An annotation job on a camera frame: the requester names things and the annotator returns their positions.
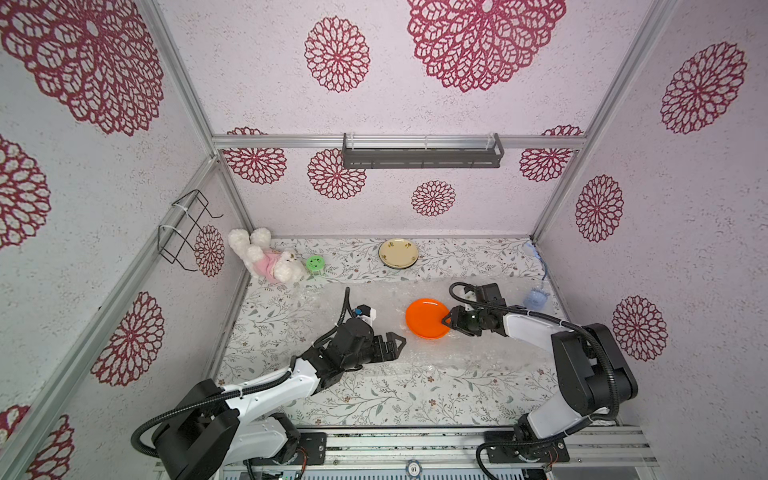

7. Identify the black wire wall basket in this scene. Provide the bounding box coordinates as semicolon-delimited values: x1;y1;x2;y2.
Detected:
155;189;222;272

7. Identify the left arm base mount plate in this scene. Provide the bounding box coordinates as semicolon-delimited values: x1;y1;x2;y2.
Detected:
286;432;328;466

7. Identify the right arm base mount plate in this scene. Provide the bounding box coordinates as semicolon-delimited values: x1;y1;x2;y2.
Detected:
484;430;570;464

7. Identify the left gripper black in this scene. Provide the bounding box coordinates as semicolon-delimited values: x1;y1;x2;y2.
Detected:
344;331;407;372

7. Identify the blue toy with cord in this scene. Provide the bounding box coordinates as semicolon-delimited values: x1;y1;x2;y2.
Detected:
523;241;550;311

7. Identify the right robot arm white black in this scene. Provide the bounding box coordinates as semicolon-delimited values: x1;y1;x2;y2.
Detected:
441;282;639;479

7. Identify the green round toy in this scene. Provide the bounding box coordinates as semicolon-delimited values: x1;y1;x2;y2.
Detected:
306;255;326;274

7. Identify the clear bubble wrap sheet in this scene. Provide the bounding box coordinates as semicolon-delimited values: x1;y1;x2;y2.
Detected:
288;280;556;424

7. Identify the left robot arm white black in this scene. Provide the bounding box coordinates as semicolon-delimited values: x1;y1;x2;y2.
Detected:
130;301;407;479

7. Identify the orange plate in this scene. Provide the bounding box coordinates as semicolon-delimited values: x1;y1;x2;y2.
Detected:
405;298;450;340

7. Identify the white plush bunny pink dress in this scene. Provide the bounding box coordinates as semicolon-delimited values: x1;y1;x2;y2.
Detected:
227;227;308;285

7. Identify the yellow plate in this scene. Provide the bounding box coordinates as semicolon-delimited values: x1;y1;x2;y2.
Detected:
378;238;419;270

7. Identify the aluminium front rail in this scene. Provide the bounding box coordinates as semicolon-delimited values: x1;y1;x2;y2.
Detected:
190;426;659;479

